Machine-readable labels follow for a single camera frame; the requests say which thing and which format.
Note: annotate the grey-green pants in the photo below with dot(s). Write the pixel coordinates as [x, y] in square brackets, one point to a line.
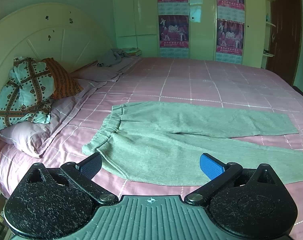
[166, 140]

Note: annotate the cream corner shelf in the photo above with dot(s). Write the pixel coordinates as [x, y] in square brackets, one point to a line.
[270, 23]

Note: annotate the cream wooden headboard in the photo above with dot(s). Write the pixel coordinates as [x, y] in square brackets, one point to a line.
[49, 32]

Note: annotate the pale paper sheet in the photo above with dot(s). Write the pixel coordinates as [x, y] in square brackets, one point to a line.
[196, 10]

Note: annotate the crumpled grey garment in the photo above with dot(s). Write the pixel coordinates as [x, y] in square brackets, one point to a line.
[111, 57]

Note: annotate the orange striped pillow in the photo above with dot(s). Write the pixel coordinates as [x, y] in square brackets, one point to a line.
[62, 77]

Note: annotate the teal patterned pillow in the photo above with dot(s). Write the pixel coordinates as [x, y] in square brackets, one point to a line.
[24, 90]

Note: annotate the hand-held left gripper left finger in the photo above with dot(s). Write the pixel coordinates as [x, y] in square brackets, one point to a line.
[91, 167]

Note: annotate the stack of folded cloths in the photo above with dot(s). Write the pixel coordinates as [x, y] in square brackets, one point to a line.
[134, 51]

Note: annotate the pink checked pillow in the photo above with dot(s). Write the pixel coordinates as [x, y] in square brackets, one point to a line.
[39, 132]

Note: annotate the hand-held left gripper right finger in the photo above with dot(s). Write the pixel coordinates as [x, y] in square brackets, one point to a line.
[211, 168]

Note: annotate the brown wooden door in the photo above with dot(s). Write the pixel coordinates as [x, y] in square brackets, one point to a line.
[285, 30]

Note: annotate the bed with pink checked sheet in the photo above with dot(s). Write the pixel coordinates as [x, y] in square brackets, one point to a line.
[186, 82]

